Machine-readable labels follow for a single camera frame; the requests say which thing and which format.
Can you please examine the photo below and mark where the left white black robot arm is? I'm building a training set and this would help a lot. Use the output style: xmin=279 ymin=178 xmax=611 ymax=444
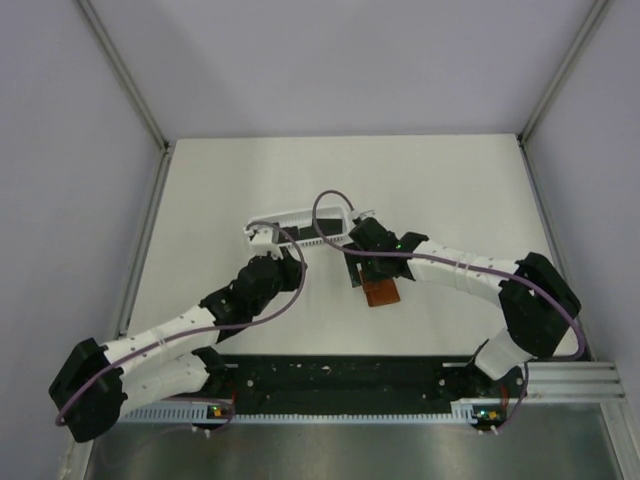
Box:
xmin=48 ymin=251 xmax=307 ymax=443

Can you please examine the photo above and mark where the right aluminium frame post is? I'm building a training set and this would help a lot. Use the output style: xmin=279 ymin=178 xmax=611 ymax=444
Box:
xmin=517 ymin=0 xmax=614 ymax=146

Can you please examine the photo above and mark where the aluminium frame post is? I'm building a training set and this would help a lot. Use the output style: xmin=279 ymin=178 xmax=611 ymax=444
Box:
xmin=517 ymin=0 xmax=614 ymax=146
xmin=74 ymin=0 xmax=174 ymax=151

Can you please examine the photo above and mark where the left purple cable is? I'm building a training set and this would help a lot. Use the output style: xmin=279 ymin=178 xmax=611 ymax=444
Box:
xmin=53 ymin=222 xmax=307 ymax=429

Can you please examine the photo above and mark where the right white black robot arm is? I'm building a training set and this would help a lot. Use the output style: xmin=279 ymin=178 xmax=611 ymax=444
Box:
xmin=345 ymin=217 xmax=582 ymax=396

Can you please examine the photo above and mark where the aluminium frame rail front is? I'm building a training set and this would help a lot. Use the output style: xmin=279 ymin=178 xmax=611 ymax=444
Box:
xmin=519 ymin=362 xmax=629 ymax=404

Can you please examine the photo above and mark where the white slotted cable duct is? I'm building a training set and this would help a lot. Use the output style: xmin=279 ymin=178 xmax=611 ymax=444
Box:
xmin=119 ymin=397 xmax=484 ymax=426

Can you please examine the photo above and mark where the left aluminium frame post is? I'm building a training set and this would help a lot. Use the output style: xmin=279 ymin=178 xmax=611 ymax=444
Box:
xmin=74 ymin=0 xmax=174 ymax=151

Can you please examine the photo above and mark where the white plastic slotted basket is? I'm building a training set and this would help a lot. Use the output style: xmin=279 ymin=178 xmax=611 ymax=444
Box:
xmin=248 ymin=205 xmax=351 ymax=247

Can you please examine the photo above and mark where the black credit card in basket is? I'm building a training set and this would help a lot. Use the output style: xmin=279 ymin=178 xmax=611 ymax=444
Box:
xmin=312 ymin=217 xmax=347 ymax=238

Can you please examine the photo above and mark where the brown leather card holder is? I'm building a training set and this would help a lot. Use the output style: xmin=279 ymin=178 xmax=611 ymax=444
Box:
xmin=362 ymin=279 xmax=401 ymax=308

